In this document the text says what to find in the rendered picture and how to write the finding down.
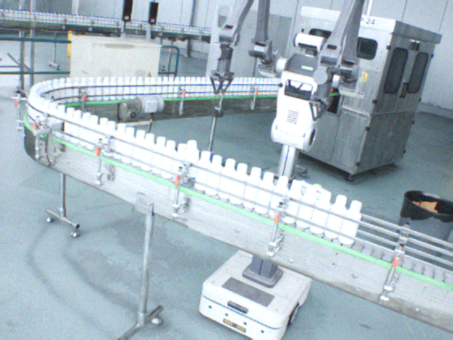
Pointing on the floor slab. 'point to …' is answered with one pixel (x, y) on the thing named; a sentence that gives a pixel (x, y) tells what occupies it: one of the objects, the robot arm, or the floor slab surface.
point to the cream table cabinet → (114, 60)
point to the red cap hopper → (20, 49)
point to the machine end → (373, 93)
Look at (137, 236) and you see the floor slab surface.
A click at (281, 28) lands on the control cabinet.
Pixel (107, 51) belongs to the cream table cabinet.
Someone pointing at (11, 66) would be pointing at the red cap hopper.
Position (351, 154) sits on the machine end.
